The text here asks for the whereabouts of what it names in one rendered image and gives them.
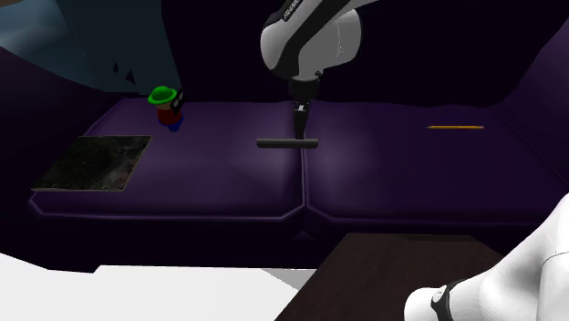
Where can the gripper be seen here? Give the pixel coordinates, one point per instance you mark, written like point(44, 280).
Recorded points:
point(304, 92)

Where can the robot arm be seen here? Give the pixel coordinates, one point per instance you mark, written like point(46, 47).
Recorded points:
point(344, 42)

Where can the black cylinder bar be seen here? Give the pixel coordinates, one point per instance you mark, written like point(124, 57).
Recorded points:
point(286, 143)

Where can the purple sofa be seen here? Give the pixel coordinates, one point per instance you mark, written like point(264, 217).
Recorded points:
point(200, 178)

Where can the toy figure with green hat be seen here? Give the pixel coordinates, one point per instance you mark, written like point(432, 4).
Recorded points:
point(168, 113)

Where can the yellow pencil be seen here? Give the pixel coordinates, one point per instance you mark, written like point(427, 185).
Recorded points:
point(455, 127)

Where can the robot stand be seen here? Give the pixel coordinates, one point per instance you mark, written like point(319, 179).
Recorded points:
point(369, 280)

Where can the dark flat book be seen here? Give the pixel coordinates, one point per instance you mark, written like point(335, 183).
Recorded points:
point(95, 163)

